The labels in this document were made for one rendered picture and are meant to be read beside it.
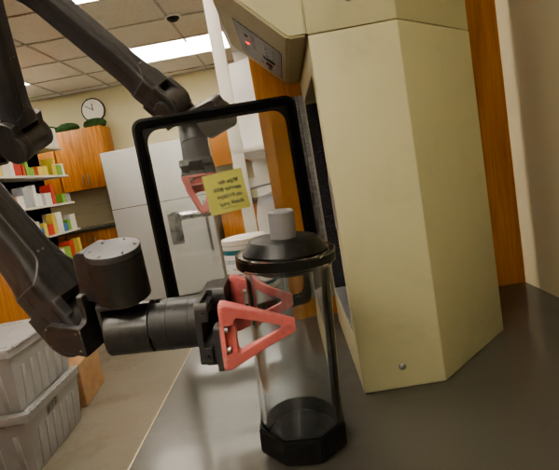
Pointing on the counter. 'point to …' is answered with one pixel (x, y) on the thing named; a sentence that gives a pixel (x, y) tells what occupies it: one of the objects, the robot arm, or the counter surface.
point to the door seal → (205, 117)
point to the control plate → (258, 48)
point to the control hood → (270, 29)
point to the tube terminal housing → (404, 184)
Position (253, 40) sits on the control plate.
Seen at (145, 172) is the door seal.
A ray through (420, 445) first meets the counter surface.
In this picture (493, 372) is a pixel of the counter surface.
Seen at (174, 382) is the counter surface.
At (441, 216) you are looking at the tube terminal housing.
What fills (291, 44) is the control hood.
